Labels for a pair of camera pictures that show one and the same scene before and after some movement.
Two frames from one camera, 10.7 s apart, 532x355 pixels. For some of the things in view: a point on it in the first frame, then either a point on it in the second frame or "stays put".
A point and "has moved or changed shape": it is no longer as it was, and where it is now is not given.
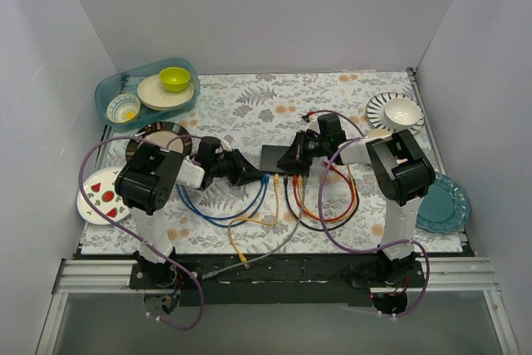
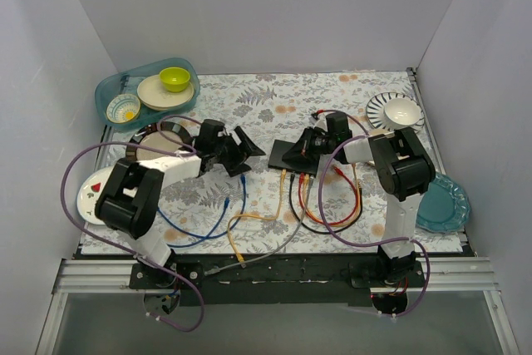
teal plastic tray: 127,81 stays put
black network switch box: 269,156 has moved or changed shape
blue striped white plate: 376,109 stays put
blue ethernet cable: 224,218 → 215,235
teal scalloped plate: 445,208 stays put
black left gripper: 234,166 → 232,151
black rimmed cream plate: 161,133 stays put
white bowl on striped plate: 400,113 stays put
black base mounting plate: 270,279 stays put
